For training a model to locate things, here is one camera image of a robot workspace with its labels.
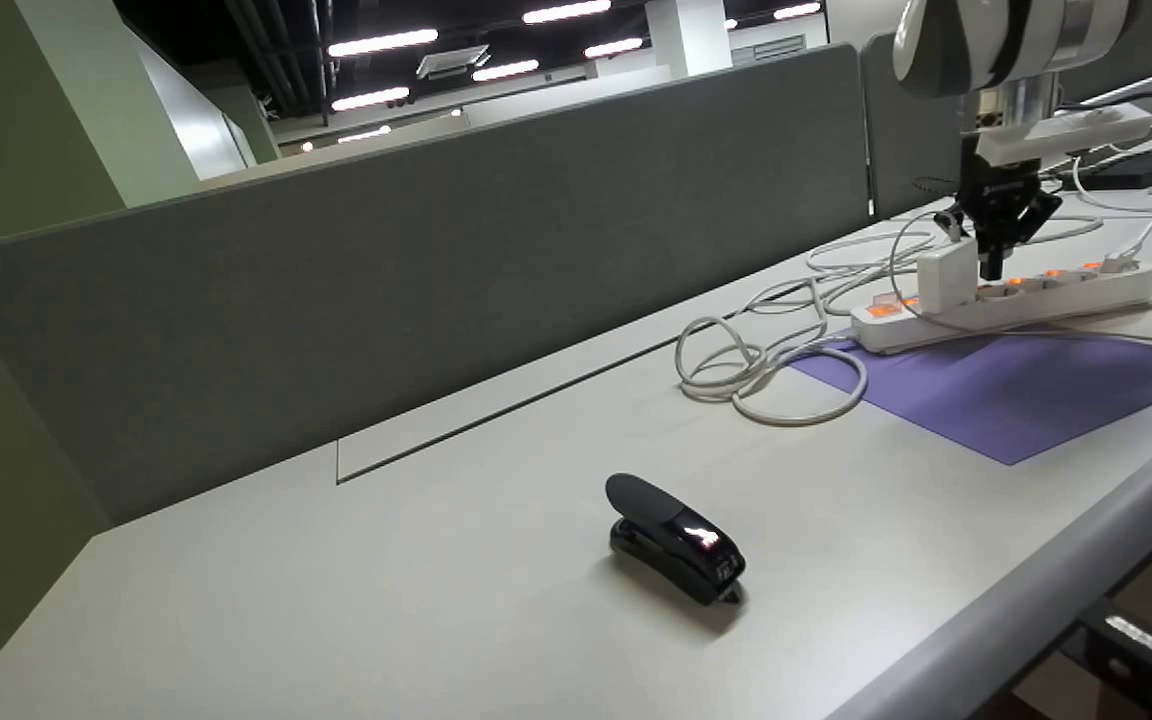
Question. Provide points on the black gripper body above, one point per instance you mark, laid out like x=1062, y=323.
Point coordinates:
x=1011, y=193

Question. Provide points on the white multi-socket power strip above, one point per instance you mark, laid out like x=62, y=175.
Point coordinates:
x=1068, y=296

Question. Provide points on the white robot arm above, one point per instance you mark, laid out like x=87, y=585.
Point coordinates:
x=1000, y=42

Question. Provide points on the white power adapter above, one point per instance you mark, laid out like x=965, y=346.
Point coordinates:
x=944, y=276

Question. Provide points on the short grey desk divider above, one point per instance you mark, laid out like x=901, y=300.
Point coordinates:
x=909, y=144

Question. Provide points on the black power brick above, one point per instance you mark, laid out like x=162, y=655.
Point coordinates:
x=1137, y=169

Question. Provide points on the purple paper sheet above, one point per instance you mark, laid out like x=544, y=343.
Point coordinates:
x=1017, y=389

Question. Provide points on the white square column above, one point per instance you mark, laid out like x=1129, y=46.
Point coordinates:
x=689, y=39

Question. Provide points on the white ceiling light tube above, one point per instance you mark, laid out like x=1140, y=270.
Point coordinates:
x=506, y=70
x=566, y=13
x=613, y=46
x=382, y=42
x=368, y=97

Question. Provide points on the black stapler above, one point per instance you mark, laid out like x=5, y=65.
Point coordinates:
x=672, y=538

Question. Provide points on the long grey desk divider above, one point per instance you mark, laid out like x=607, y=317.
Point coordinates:
x=403, y=292

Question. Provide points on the black under-desk bracket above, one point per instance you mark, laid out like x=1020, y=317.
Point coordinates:
x=1137, y=660

